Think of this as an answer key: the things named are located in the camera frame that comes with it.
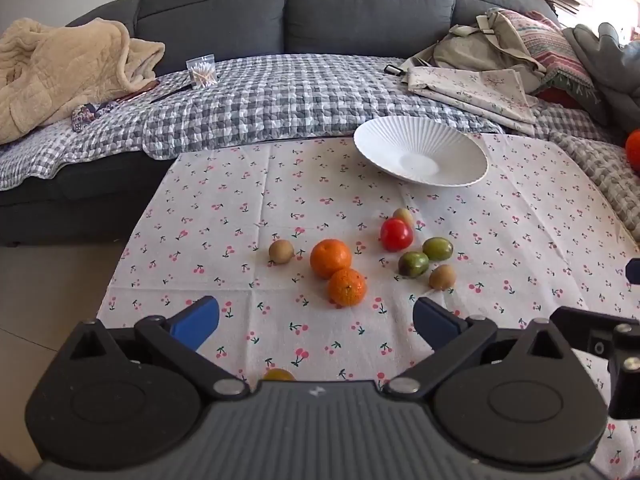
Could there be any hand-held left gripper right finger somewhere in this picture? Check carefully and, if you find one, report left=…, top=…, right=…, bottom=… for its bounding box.
left=384, top=296, right=576, bottom=395

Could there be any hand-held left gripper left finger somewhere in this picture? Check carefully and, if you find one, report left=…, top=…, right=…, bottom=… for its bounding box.
left=67, top=296, right=251, bottom=401

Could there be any brown kiwi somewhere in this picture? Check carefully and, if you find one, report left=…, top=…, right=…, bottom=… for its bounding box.
left=429, top=264, right=457, bottom=291

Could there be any green and red fruit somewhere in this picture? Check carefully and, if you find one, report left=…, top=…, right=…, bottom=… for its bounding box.
left=398, top=251, right=430, bottom=279

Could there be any small orange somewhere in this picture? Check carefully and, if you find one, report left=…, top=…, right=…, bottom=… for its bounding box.
left=327, top=268, right=367, bottom=307

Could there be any small brown round fruit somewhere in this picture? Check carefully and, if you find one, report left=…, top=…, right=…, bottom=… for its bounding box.
left=268, top=239, right=295, bottom=265

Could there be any orange tomato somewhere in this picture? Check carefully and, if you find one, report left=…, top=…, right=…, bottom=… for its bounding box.
left=625, top=129, right=640, bottom=176

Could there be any large orange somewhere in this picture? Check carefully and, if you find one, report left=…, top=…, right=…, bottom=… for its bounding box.
left=309, top=238, right=353, bottom=280

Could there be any white ribbed bowl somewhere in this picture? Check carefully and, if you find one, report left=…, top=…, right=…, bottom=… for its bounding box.
left=353, top=115, right=489, bottom=187

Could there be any green oval fruit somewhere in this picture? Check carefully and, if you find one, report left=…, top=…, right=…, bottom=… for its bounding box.
left=422, top=237, right=454, bottom=262

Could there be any red tomato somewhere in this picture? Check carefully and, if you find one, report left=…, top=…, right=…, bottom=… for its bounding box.
left=380, top=218, right=414, bottom=252

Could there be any grey knit blanket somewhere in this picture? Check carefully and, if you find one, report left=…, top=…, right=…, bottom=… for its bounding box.
left=547, top=130, right=640, bottom=246

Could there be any cherry print tablecloth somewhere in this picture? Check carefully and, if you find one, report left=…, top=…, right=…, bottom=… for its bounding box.
left=96, top=132, right=640, bottom=480

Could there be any red cushion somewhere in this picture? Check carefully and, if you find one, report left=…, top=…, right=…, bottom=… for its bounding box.
left=537, top=85, right=581, bottom=110

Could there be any grey garment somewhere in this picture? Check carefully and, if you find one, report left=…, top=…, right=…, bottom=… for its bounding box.
left=562, top=22, right=640, bottom=133

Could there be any black pen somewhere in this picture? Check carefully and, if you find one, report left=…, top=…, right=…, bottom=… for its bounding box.
left=150, top=82, right=193, bottom=104

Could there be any small patterned cloth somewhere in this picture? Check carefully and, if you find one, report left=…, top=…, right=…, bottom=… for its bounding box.
left=70, top=101, right=118, bottom=133

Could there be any folded floral cloth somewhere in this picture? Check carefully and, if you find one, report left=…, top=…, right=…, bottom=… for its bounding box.
left=406, top=66, right=538, bottom=137

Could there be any red brown flat item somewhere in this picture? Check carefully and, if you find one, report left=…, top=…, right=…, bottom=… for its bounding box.
left=116, top=79, right=161, bottom=103

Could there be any striped patterned cushion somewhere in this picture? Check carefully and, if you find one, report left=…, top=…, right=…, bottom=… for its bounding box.
left=492, top=8, right=608, bottom=126

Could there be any bag of cotton swabs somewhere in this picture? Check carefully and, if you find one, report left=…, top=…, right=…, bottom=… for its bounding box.
left=186, top=54, right=218, bottom=89

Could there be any grey checkered quilt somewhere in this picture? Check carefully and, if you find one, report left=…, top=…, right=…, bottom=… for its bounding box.
left=0, top=52, right=623, bottom=192

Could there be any beige canvas bag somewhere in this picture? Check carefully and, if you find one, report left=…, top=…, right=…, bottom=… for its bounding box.
left=410, top=8, right=548, bottom=81

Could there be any beige fleece blanket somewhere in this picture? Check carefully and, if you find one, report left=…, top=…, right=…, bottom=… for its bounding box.
left=0, top=17, right=166, bottom=145

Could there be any dark grey sofa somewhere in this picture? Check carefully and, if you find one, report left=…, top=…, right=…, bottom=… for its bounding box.
left=0, top=0, right=566, bottom=248

